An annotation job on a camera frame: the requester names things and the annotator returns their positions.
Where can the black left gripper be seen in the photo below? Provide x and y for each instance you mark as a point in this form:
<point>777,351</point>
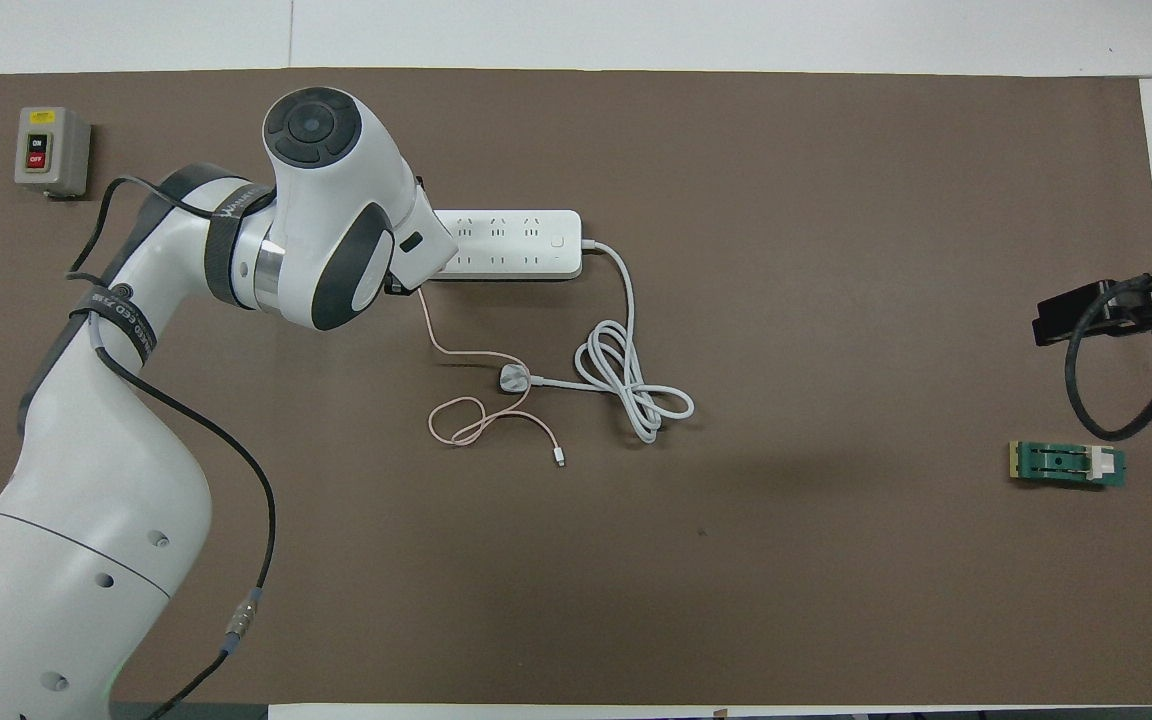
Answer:
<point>401,287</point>

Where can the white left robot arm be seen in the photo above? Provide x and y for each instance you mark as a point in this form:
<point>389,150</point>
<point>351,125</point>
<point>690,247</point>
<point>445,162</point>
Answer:
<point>86,520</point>

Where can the white power strip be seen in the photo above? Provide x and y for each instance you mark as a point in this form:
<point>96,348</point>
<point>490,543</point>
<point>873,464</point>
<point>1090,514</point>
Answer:
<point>516,243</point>

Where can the brown table mat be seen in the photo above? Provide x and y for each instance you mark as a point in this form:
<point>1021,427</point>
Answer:
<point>736,580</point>

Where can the green knife switch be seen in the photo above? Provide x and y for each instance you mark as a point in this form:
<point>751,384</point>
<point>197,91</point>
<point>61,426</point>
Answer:
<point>1061,463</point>

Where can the grey on-off switch box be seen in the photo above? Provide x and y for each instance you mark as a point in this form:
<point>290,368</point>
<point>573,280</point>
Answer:
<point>48,150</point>

